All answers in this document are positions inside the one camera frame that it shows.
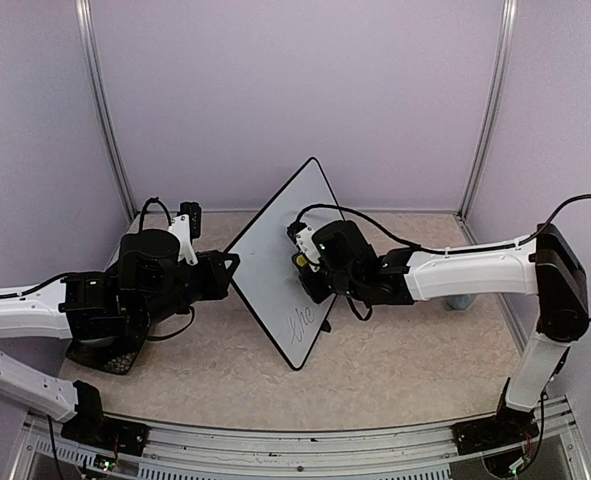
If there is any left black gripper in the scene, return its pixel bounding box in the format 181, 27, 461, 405
137, 250, 240, 330

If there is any yellow black whiteboard eraser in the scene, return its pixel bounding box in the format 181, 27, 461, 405
294, 254, 308, 268

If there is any white whiteboard black frame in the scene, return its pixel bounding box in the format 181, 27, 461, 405
227, 157, 337, 371

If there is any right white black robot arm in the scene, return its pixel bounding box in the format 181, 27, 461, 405
287, 220, 590, 455

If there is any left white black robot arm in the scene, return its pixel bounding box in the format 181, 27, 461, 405
0, 229, 240, 456

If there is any light blue ceramic mug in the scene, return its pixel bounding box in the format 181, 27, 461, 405
446, 294, 476, 311

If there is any pale green ceramic bowl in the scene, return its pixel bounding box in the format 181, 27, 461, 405
80, 337, 116, 349

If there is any whiteboard wire stand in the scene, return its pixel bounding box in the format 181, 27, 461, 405
320, 320, 332, 333

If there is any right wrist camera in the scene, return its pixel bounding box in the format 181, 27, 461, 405
287, 221, 321, 272

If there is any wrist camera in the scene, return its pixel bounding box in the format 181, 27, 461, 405
287, 221, 321, 272
168, 202, 202, 266

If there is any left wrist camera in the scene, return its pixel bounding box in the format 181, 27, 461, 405
168, 202, 202, 266

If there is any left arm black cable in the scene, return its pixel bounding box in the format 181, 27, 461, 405
137, 197, 196, 341

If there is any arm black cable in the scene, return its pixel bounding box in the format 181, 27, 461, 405
137, 197, 196, 341
292, 194, 591, 324

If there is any aluminium front rail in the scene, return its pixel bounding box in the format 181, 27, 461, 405
9, 397, 589, 480

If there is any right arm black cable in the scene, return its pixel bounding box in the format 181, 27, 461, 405
292, 194, 591, 324

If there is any left aluminium corner post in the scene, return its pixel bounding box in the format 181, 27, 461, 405
75, 0, 137, 221

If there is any aluminium corner post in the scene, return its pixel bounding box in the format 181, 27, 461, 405
458, 0, 518, 221
75, 0, 137, 221

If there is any right aluminium corner post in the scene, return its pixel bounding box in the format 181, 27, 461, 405
458, 0, 518, 221

